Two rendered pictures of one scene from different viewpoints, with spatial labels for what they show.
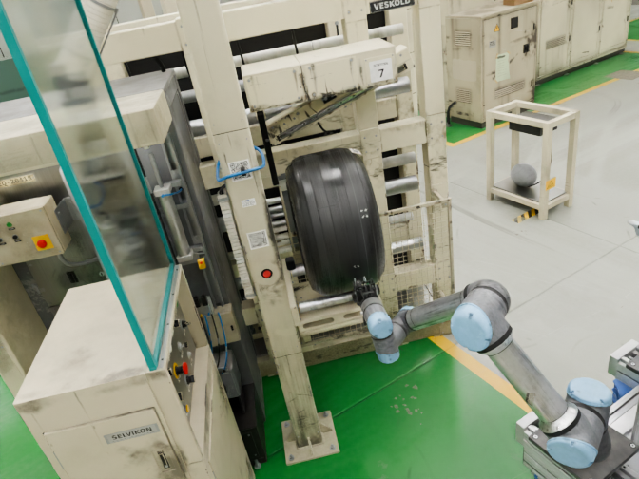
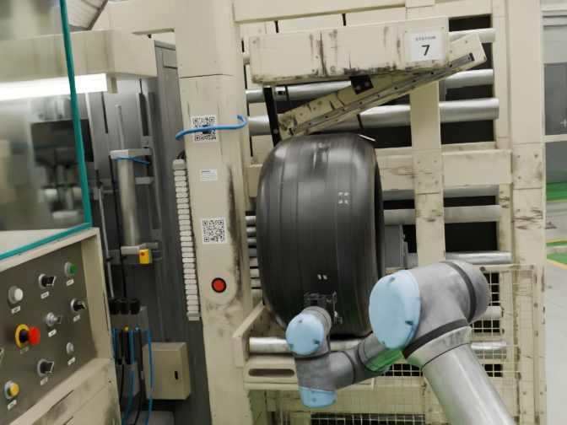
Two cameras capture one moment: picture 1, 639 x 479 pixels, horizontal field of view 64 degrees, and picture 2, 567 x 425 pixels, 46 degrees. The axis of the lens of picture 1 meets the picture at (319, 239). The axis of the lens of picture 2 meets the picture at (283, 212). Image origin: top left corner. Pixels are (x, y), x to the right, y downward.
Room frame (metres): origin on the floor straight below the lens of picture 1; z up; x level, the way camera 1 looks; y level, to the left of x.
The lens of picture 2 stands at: (0.02, -0.48, 1.53)
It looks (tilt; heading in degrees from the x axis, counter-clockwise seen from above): 8 degrees down; 16
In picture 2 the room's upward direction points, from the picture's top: 4 degrees counter-clockwise
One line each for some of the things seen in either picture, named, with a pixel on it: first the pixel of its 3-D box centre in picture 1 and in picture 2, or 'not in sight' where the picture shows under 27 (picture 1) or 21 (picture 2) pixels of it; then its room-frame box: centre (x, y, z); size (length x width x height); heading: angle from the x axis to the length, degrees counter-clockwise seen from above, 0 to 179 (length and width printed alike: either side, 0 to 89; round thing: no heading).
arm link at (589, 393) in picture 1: (587, 404); not in sight; (1.01, -0.68, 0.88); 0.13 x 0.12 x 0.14; 138
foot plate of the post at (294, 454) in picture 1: (308, 434); not in sight; (1.83, 0.24, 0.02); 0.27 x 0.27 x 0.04; 4
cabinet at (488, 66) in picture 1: (492, 64); not in sight; (6.19, -2.42, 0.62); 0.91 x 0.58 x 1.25; 115
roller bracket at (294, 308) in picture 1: (290, 290); (256, 328); (1.86, 0.16, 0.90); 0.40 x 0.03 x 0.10; 4
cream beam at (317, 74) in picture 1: (318, 74); (350, 53); (2.17, -0.12, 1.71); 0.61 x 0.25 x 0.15; 94
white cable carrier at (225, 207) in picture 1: (238, 246); (190, 239); (1.79, 0.32, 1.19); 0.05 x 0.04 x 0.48; 4
